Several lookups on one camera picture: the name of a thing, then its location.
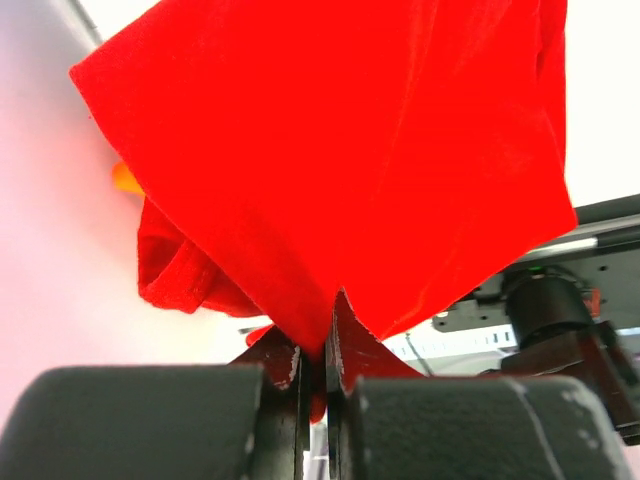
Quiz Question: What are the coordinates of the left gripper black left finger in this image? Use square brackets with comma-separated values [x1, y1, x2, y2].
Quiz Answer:
[1, 329, 309, 479]

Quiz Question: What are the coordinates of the folded orange t shirt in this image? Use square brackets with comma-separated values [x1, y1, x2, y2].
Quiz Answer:
[111, 161, 145, 197]

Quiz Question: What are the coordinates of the red t shirt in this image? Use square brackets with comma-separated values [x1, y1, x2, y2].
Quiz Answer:
[68, 0, 579, 424]

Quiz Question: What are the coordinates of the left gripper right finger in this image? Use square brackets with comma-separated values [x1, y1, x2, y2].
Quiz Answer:
[326, 293, 635, 479]

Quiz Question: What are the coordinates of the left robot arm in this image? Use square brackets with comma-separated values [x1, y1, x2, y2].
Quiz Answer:
[1, 271, 639, 479]

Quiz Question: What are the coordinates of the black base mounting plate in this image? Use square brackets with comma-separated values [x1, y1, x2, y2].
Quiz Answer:
[432, 194, 639, 333]

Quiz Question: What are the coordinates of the white slotted cable duct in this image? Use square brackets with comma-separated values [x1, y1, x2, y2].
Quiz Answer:
[383, 323, 517, 361]

